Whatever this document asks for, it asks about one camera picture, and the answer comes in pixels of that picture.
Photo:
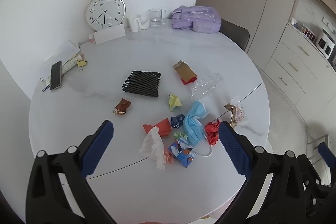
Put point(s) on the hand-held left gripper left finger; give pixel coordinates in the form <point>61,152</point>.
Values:
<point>99,145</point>

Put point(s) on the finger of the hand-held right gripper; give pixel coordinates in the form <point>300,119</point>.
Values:
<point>325,154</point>

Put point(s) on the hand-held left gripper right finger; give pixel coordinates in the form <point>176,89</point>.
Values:
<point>233,148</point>

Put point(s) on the red paper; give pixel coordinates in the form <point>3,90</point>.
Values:
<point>212,132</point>

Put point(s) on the clear snack bag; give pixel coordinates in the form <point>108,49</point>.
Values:
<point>237,112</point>

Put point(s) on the brown wrapper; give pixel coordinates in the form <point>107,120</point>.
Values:
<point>122,106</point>

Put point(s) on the blue face mask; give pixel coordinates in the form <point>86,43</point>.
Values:
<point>193,127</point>

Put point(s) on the blue bird print box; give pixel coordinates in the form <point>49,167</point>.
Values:
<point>183,153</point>

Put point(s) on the white tissue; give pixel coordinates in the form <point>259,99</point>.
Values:
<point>153,145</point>

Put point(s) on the green paper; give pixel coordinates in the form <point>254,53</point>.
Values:
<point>180,135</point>

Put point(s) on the dark blue wrapper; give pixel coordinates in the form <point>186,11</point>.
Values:
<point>177,120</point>

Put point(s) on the pink-orange paper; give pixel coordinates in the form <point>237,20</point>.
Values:
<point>169,157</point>

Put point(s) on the orange-red paper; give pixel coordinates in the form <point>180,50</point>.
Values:
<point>162,127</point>

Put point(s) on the clear plastic bottle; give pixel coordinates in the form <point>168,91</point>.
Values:
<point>206,85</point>

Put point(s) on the yellow paper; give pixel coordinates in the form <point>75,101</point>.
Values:
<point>174,102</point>

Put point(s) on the black foam net sleeve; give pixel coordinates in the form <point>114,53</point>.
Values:
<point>141,83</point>

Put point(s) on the brown paper bag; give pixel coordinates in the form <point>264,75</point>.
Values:
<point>185,71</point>

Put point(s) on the blue pen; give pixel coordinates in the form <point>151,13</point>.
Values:
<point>46,87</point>

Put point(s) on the black smartphone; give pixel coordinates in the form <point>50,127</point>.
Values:
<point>56,75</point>

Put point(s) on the yellow binder clip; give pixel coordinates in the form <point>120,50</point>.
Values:
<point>81,63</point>

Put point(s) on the white ruler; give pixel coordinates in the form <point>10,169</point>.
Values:
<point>68,65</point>

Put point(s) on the pile of white papers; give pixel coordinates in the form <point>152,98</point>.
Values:
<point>64,49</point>

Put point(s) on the beige drawer cabinet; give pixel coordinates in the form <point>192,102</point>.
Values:
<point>294,56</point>

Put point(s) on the small pink bottle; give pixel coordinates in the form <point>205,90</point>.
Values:
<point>91,39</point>

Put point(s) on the white microwave oven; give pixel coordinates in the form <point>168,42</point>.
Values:
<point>325,44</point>

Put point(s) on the white folded card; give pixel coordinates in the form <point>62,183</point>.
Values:
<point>109,35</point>

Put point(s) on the dark grey chair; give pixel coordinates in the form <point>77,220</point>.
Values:
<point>236,32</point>

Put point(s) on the white ceramic mug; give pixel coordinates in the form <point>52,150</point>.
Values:
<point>134,23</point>

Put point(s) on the purple backpack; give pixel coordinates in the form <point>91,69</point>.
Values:
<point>197,19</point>

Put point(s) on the small white bottle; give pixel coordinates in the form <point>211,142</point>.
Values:
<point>293,22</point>

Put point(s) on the clear glass mug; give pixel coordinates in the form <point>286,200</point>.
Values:
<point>156,18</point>

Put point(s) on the beige wall cabinet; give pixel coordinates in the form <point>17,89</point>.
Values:
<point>262,29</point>

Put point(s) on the round white wall clock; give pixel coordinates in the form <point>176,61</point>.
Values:
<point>105,11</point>

